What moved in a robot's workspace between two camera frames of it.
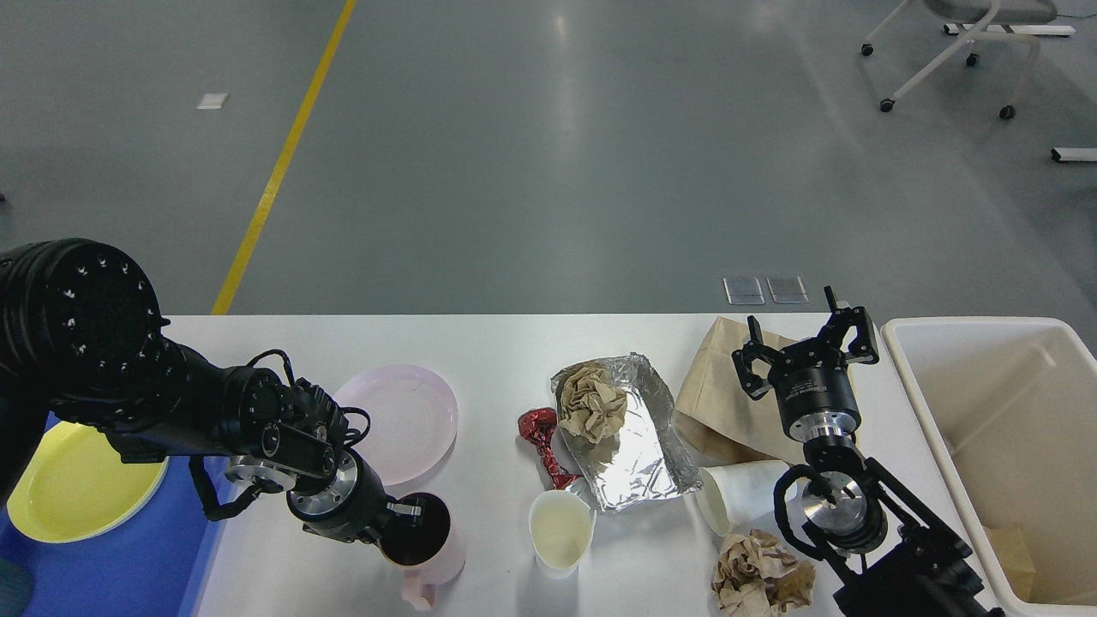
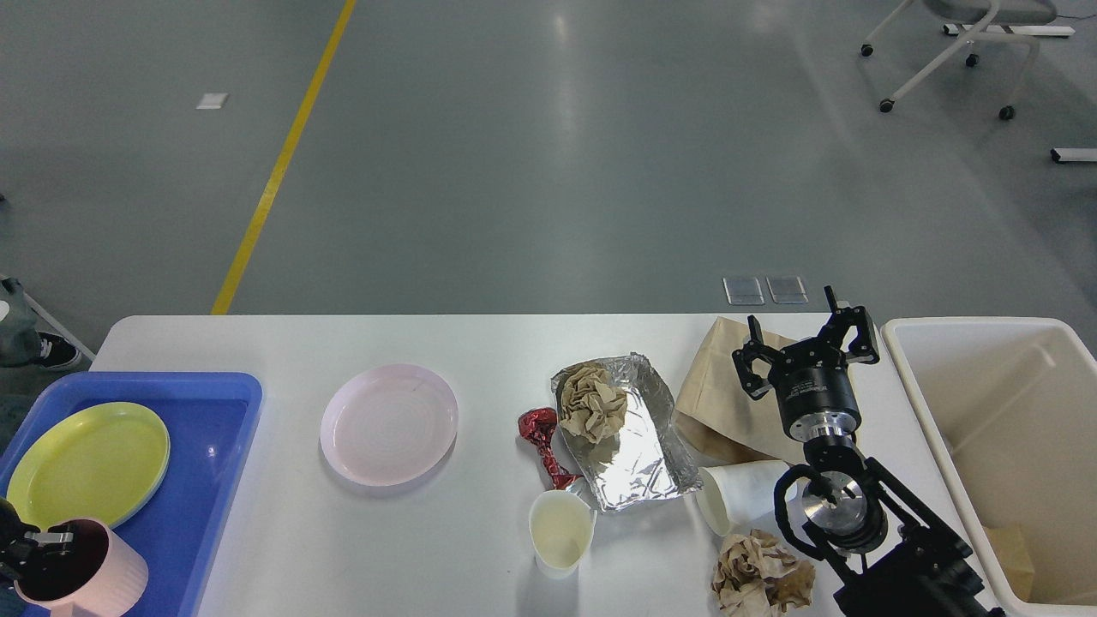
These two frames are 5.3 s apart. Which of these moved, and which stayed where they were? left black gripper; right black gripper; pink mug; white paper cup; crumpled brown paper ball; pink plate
Moved: pink mug; left black gripper
Stayed: right black gripper; pink plate; crumpled brown paper ball; white paper cup
